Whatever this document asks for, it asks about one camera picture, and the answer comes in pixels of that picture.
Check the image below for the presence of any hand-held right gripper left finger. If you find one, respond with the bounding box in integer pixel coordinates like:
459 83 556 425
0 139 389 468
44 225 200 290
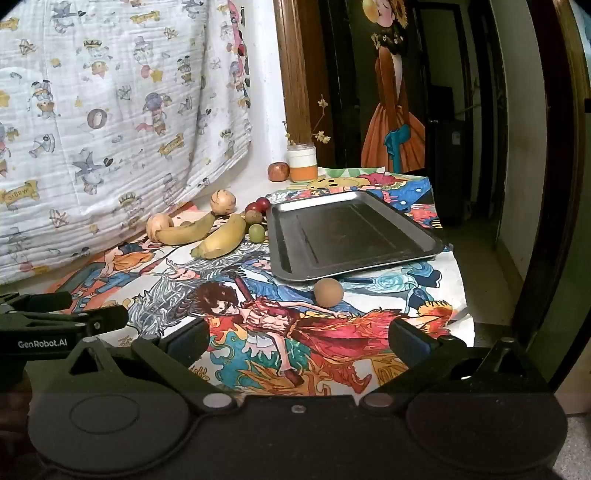
67 318 236 414

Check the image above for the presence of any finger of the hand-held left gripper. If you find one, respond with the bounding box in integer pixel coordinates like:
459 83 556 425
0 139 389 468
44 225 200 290
25 292 73 313
55 305 129 340

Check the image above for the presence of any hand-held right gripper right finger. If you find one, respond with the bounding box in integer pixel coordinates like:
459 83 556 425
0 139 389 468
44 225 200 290
360 318 546 411

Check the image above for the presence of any tan round fruit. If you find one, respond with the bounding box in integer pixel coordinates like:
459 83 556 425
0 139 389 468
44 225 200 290
314 278 345 306

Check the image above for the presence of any yellow banana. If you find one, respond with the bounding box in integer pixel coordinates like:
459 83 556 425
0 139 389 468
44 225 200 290
156 211 217 246

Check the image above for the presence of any banana with sticker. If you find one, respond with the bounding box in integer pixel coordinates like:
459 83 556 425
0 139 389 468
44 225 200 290
191 213 247 259

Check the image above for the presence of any pale peach round melon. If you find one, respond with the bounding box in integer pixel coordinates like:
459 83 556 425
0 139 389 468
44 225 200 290
147 213 175 241

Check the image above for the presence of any metal baking tray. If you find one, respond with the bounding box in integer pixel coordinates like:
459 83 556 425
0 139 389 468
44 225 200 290
265 190 444 283

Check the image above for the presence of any beige cracked round fruit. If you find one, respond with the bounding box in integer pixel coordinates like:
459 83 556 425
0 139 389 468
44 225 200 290
211 189 238 215

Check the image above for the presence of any laughing boys cartoon sheet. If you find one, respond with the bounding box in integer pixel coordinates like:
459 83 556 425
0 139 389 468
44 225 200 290
46 203 199 324

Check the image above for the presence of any anime fighters cartoon sheet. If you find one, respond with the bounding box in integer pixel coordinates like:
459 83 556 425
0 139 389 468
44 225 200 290
106 231 476 398

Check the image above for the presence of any black cabinet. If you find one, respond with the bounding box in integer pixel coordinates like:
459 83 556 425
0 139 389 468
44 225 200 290
427 117 472 227

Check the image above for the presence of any yellow bear cartoon sheet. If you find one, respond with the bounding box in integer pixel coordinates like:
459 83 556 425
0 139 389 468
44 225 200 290
270 166 444 232

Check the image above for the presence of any white cartoon printed blanket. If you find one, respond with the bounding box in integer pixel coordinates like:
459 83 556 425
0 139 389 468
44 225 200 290
0 0 254 284

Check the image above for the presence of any white and orange jar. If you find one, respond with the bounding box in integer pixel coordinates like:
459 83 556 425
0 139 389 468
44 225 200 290
286 142 319 182

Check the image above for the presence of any dried flower twig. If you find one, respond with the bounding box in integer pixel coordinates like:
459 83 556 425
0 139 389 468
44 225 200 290
283 95 332 146

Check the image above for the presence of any wall poster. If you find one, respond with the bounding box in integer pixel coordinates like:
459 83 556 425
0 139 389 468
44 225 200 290
360 0 426 174

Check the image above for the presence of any wooden door frame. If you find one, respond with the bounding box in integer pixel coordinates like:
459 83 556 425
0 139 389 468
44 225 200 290
272 0 591 384

